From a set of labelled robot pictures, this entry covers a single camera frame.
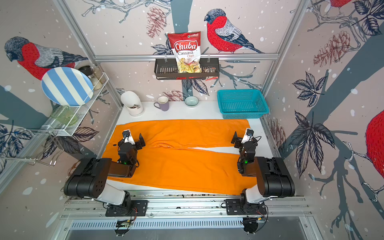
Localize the blue white striped plate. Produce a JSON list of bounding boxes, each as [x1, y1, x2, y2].
[[42, 67, 94, 107]]

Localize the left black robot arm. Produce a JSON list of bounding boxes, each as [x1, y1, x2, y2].
[[64, 130, 148, 218]]

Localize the green glass cup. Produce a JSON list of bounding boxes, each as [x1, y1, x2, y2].
[[51, 106, 78, 126]]

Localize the white wire dish rack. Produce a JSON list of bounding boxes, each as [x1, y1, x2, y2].
[[31, 67, 109, 137]]

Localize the small light green bowl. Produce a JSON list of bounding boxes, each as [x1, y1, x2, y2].
[[184, 96, 199, 108]]

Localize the white tilted container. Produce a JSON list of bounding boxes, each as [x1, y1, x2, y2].
[[121, 91, 144, 117]]

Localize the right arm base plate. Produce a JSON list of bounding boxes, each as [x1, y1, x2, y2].
[[224, 199, 267, 216]]

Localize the aluminium frame crossbar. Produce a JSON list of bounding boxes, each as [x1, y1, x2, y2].
[[93, 53, 280, 63]]

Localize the teal plastic basket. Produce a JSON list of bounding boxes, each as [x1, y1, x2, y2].
[[217, 90, 270, 120]]

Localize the red cassava chips bag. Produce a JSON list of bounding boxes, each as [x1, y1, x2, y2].
[[168, 32, 202, 74]]

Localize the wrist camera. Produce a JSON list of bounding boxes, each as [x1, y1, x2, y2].
[[122, 130, 135, 145], [241, 128, 254, 144]]

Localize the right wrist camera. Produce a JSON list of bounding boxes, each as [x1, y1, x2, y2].
[[241, 128, 254, 144]]

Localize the dark lid spice jar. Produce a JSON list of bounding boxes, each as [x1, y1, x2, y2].
[[78, 66, 98, 86]]

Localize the purple mug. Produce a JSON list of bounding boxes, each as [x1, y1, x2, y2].
[[154, 96, 170, 112]]

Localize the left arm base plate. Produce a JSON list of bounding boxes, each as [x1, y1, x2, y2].
[[105, 200, 149, 217]]

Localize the black wire wall basket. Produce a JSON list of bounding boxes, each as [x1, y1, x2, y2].
[[154, 58, 220, 80]]

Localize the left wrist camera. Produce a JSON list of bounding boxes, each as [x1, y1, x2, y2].
[[122, 130, 135, 145]]

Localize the orange long pants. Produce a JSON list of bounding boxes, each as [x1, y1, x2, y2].
[[103, 120, 257, 195]]

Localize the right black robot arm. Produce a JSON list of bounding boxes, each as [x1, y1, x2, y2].
[[226, 129, 295, 216]]

